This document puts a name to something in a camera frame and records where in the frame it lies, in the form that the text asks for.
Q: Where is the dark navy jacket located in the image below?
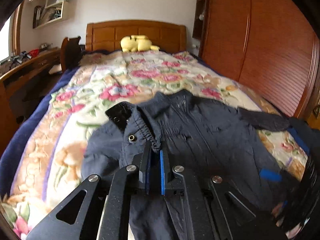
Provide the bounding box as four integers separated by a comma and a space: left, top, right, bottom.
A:
80, 89, 291, 240

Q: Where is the floral bed blanket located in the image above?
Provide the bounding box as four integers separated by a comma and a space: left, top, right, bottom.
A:
1, 51, 308, 239

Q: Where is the wooden desk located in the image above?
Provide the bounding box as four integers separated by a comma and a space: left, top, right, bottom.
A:
0, 47, 62, 156

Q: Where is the wooden chair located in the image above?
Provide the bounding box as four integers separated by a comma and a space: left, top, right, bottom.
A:
60, 36, 82, 73

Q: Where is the yellow plush toy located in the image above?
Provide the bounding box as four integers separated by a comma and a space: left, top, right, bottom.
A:
120, 35, 160, 52

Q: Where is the wooden bed headboard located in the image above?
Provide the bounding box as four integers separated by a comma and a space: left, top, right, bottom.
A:
85, 20, 187, 54

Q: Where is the wooden louvered wardrobe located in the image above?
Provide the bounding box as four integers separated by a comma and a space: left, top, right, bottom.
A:
199, 0, 319, 119

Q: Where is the window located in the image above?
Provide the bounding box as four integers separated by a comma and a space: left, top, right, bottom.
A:
0, 18, 11, 61

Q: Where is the white wall shelf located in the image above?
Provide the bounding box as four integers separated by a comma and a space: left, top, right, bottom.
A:
28, 0, 69, 29

